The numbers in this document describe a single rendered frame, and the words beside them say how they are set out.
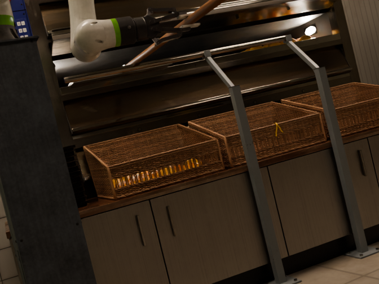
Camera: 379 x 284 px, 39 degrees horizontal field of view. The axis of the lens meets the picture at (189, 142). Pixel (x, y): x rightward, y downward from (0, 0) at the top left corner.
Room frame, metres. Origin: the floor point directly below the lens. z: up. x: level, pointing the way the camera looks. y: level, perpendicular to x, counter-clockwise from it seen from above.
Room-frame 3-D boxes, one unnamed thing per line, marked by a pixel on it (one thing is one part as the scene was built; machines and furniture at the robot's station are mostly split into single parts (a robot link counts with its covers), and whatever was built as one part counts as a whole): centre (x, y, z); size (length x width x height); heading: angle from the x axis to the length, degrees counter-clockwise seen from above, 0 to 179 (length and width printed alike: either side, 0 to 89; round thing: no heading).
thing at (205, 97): (3.08, -0.25, 1.02); 1.79 x 0.11 x 0.19; 110
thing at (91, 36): (1.74, 0.22, 1.17); 0.14 x 0.13 x 0.11; 110
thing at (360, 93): (3.04, -0.93, 0.72); 0.56 x 0.49 x 0.28; 109
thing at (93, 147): (2.63, 0.21, 0.72); 0.56 x 0.49 x 0.28; 111
